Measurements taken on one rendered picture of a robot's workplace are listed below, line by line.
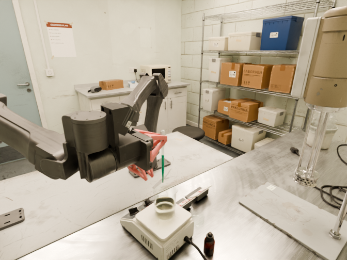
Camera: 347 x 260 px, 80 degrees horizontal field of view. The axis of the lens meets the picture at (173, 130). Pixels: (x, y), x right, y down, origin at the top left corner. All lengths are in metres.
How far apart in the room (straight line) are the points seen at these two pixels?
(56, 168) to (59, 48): 2.98
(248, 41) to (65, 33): 2.36
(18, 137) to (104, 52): 3.08
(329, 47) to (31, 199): 1.05
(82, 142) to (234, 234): 0.53
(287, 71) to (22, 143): 2.42
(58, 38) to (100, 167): 3.02
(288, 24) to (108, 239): 2.44
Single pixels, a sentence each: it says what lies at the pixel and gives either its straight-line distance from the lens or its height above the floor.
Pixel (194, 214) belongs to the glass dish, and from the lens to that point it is 0.76.
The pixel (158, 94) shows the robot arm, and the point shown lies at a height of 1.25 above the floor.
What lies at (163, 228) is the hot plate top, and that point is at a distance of 0.60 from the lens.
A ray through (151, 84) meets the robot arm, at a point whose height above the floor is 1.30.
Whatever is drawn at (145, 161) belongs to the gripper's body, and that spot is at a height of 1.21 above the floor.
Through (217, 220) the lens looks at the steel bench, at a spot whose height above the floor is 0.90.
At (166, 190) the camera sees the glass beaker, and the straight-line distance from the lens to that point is 0.62.
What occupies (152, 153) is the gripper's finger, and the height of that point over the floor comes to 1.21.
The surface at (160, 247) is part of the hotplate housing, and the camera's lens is 0.60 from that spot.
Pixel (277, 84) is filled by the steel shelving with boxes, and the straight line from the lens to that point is 2.61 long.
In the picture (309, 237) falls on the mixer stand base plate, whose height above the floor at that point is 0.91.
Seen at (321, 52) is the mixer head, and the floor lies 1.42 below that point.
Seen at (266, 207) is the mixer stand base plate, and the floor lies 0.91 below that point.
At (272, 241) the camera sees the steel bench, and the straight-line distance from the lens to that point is 0.75.
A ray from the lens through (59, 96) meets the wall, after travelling 3.39.
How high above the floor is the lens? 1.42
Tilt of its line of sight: 21 degrees down
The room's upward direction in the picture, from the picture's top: straight up
